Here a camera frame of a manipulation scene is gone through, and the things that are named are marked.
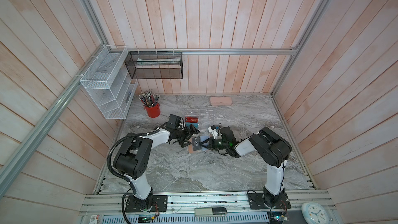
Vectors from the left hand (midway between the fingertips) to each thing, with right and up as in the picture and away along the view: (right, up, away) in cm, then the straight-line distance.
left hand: (196, 138), depth 91 cm
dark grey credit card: (0, -4, +2) cm, 4 cm away
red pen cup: (-30, +16, +16) cm, 38 cm away
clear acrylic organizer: (+4, +11, +11) cm, 15 cm away
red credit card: (-3, +10, +9) cm, 14 cm away
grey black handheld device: (+6, -29, -22) cm, 37 cm away
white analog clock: (+54, -30, -22) cm, 65 cm away
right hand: (+2, -4, +1) cm, 5 cm away
